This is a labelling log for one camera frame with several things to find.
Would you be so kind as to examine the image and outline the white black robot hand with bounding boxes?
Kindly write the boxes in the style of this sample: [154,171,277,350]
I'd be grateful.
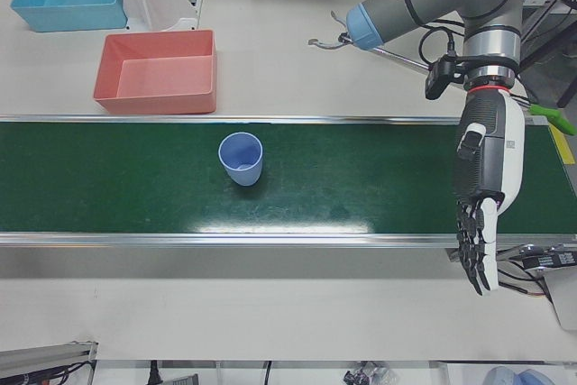
[452,87,527,298]

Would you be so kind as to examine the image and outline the light blue plastic cup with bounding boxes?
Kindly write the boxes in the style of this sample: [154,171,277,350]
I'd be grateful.
[217,132,264,188]

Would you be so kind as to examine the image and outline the pink plastic box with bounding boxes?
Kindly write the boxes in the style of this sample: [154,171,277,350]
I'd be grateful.
[92,29,218,115]

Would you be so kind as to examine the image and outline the black labelled module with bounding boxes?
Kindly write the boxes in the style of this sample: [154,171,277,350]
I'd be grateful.
[495,243,577,271]

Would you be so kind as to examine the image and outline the grey metal housing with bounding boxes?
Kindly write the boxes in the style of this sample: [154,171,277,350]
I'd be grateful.
[543,262,577,332]

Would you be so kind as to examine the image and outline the clear bag of screws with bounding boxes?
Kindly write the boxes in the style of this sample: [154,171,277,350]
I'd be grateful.
[343,361,398,385]

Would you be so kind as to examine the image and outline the green conveyor belt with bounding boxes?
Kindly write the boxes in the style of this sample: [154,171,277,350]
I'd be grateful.
[0,114,577,280]

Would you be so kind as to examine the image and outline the metal reacher grabber green handle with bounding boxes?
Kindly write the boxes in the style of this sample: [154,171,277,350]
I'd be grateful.
[308,9,577,136]

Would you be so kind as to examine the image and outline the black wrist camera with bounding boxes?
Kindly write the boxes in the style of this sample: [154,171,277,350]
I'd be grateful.
[425,54,470,101]

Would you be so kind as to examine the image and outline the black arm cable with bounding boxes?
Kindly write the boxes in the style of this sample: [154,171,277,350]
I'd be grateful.
[417,25,465,66]

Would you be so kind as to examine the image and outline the aluminium frame bar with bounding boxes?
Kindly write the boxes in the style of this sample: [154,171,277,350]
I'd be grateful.
[0,338,100,385]

